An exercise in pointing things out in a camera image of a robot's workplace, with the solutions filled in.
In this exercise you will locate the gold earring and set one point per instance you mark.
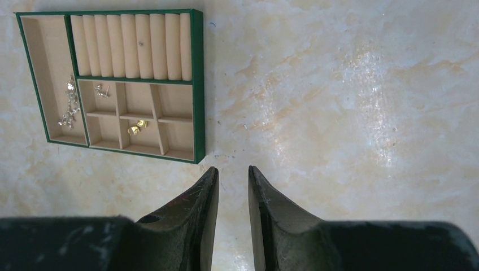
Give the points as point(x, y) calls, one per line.
point(134, 130)
point(142, 123)

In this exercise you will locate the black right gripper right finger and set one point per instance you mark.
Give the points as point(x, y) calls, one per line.
point(287, 237)

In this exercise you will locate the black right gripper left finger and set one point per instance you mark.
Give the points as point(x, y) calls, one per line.
point(177, 236)

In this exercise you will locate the silver rhinestone earring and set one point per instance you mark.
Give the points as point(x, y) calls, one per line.
point(100, 92)

